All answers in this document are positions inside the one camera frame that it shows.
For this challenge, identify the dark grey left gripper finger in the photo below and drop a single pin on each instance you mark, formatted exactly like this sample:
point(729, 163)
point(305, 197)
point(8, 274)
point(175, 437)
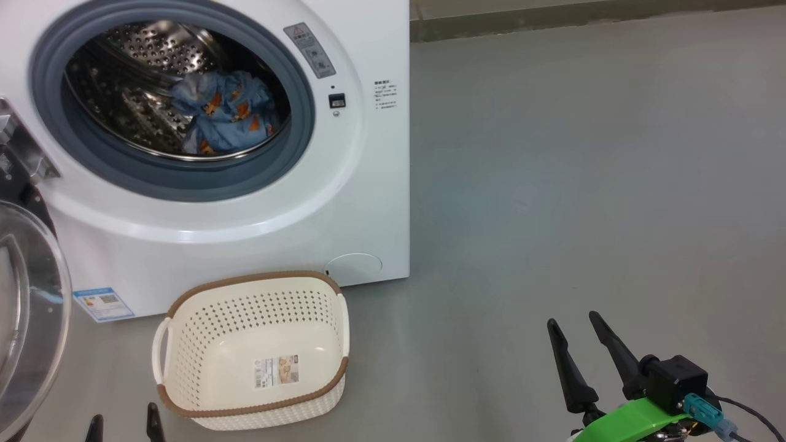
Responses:
point(155, 426)
point(95, 431)

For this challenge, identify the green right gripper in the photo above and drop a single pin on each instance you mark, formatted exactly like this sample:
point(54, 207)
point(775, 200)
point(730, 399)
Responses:
point(626, 423)

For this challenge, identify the washing machine glass door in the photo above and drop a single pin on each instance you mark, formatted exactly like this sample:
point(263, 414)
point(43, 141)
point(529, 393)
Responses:
point(31, 319)

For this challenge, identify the metal door hinge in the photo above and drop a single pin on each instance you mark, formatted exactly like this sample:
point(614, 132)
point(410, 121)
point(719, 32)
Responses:
point(24, 147)

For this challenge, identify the white front-load washing machine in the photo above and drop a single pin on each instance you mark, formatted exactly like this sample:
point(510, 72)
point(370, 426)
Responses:
point(368, 196)

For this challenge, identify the stainless steel washing machine drum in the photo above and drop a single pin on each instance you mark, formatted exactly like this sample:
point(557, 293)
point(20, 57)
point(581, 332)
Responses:
point(129, 80)

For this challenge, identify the black door latch socket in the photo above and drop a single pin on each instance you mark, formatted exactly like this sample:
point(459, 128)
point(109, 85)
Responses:
point(337, 100)

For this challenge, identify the cream laundry basket brown rim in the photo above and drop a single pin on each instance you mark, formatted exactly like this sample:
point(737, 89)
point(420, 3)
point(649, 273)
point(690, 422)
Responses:
point(202, 344)

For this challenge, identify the blue energy label sticker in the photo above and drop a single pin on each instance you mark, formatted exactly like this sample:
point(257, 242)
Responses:
point(103, 304)

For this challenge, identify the paper basket label sticker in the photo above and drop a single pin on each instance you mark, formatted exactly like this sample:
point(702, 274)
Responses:
point(276, 372)

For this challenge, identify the round white filter cover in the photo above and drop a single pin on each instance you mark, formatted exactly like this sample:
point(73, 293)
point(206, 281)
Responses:
point(355, 267)

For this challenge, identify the black text print sticker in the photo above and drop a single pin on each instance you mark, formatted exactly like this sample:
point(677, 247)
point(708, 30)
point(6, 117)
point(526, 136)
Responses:
point(385, 95)

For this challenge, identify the grey warning sticker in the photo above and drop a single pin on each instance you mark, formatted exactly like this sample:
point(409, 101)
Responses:
point(310, 50)

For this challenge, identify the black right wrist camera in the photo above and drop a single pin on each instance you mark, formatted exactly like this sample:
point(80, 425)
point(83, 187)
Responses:
point(675, 383)

